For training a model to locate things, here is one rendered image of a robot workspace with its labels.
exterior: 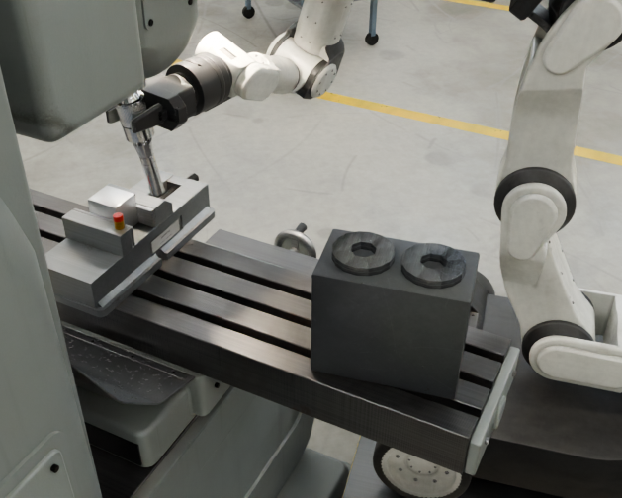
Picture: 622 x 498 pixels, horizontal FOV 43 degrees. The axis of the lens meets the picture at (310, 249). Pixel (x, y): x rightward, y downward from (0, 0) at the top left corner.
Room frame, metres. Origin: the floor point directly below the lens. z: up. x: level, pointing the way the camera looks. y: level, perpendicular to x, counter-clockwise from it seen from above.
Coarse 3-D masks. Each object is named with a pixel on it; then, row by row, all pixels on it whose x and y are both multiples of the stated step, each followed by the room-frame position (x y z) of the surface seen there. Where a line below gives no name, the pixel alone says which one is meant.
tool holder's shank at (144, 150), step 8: (136, 144) 1.10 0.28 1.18; (144, 144) 1.10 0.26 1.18; (144, 152) 1.10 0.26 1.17; (152, 152) 1.11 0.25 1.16; (144, 160) 1.10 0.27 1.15; (152, 160) 1.10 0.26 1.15; (144, 168) 1.10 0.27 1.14; (152, 168) 1.10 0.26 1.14; (152, 176) 1.10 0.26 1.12; (160, 176) 1.12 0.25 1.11; (152, 184) 1.10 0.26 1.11; (160, 184) 1.11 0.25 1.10; (152, 192) 1.11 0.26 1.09; (160, 192) 1.11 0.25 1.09
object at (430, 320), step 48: (336, 240) 0.92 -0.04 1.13; (384, 240) 0.92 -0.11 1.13; (336, 288) 0.85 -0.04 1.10; (384, 288) 0.83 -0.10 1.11; (432, 288) 0.83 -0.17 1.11; (336, 336) 0.85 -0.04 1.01; (384, 336) 0.83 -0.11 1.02; (432, 336) 0.81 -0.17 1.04; (384, 384) 0.83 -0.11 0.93; (432, 384) 0.81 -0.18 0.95
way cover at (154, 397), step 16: (64, 336) 1.01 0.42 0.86; (80, 336) 1.01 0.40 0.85; (80, 352) 0.96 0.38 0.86; (96, 352) 0.97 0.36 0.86; (112, 352) 0.97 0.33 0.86; (128, 352) 0.97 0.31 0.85; (80, 368) 0.91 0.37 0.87; (96, 368) 0.92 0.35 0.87; (112, 368) 0.92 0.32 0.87; (128, 368) 0.93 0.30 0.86; (144, 368) 0.93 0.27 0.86; (160, 368) 0.93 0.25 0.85; (80, 384) 0.77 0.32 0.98; (96, 384) 0.73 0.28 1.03; (128, 384) 0.88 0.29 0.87; (144, 384) 0.88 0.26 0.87; (160, 384) 0.89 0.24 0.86; (176, 384) 0.89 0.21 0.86; (128, 400) 0.79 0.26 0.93; (144, 400) 0.83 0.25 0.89; (160, 400) 0.84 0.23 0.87
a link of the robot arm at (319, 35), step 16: (320, 0) 1.46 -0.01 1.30; (336, 0) 1.45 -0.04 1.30; (352, 0) 1.48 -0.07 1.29; (304, 16) 1.48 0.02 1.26; (320, 16) 1.46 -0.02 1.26; (336, 16) 1.46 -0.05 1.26; (288, 32) 1.52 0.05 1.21; (304, 32) 1.48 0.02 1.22; (320, 32) 1.46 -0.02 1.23; (336, 32) 1.48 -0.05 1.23; (272, 48) 1.50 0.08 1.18; (304, 48) 1.48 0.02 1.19; (320, 48) 1.47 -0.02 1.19; (336, 48) 1.48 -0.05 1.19; (336, 64) 1.49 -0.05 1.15; (320, 80) 1.44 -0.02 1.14
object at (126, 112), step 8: (120, 104) 1.08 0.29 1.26; (128, 104) 1.08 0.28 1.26; (136, 104) 1.08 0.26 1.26; (144, 104) 1.10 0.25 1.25; (120, 112) 1.08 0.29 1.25; (128, 112) 1.08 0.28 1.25; (136, 112) 1.08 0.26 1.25; (120, 120) 1.09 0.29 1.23; (128, 120) 1.08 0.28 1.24; (128, 128) 1.08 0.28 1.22; (152, 128) 1.10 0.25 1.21; (128, 136) 1.09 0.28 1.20; (136, 136) 1.08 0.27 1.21
